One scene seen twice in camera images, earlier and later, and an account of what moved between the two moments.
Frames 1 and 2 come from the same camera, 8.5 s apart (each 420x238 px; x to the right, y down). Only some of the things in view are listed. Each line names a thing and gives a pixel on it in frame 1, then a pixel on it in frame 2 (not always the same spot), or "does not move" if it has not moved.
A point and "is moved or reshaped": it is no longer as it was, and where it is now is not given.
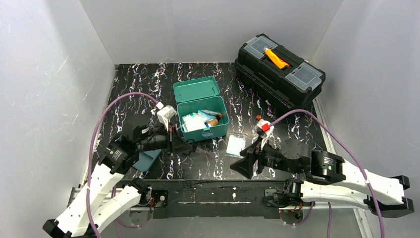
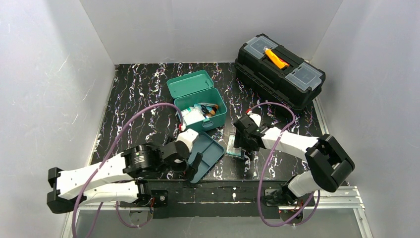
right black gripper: x=258 y=158 → x=245 y=138
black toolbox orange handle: x=272 y=70 does not move
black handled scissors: x=194 y=145 is moved or reshaped
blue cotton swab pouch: x=208 y=115 → x=208 y=106
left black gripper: x=171 y=141 → x=189 y=164
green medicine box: x=202 y=111 is moved or reshaped
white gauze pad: x=193 y=123 is moved or reshaped
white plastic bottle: x=193 y=119 → x=190 y=112
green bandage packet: x=235 y=145 does not move
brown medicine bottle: x=215 y=121 → x=213 y=111
